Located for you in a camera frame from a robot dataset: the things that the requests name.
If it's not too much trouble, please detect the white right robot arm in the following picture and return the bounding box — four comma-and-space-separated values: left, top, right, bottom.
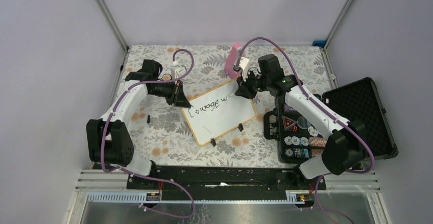
233, 54, 374, 189

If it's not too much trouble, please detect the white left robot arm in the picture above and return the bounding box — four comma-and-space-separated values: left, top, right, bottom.
86, 60, 191, 189

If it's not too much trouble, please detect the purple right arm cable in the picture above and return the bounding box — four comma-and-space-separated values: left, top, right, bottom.
233, 37, 376, 224

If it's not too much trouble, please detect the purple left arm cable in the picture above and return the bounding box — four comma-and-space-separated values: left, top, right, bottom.
101, 48, 197, 219

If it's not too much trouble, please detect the floral table mat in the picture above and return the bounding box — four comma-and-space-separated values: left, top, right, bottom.
125, 45, 331, 168

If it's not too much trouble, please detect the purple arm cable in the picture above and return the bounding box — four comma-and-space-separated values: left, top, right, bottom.
233, 37, 376, 224
101, 48, 197, 219

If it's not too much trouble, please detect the black poker chip case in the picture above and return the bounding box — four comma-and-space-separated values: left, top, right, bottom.
263, 77, 398, 164

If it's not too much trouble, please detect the yellow framed whiteboard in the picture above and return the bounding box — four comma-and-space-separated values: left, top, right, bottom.
182, 79, 256, 146

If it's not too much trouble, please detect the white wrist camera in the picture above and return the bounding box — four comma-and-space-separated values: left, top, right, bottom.
171, 65, 187, 79
233, 57, 250, 81

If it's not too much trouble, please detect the black mounting base plate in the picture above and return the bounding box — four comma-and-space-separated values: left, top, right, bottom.
126, 165, 326, 201

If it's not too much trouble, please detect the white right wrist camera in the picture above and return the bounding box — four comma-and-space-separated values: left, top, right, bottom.
233, 57, 250, 81

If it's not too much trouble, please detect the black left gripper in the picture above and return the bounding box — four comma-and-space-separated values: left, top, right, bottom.
149, 78, 190, 108

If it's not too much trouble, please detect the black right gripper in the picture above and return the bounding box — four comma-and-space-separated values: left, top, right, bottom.
235, 69, 271, 99

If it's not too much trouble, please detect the blue corner bracket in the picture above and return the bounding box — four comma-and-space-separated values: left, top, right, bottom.
312, 40, 327, 48

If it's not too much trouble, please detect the triangular all-in button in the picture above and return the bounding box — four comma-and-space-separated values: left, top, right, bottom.
282, 115, 297, 131

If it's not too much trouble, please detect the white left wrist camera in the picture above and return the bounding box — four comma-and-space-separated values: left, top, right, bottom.
171, 65, 187, 79

